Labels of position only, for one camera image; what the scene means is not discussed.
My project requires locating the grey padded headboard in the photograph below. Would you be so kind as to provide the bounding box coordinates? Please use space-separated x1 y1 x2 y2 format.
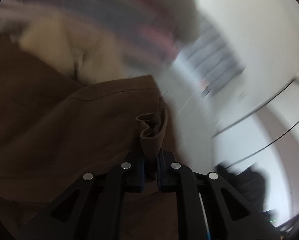
182 14 244 95

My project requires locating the brown corduroy jacket fleece collar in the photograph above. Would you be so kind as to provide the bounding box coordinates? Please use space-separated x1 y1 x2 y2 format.
0 35 179 239

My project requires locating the white grey wardrobe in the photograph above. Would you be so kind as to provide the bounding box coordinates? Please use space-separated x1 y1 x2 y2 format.
213 71 299 226

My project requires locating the stack of folded blankets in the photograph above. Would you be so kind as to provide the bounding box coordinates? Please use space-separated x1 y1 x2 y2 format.
0 0 198 78

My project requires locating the grey quilted bed cover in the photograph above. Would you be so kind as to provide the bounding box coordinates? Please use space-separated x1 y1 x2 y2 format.
128 55 214 174

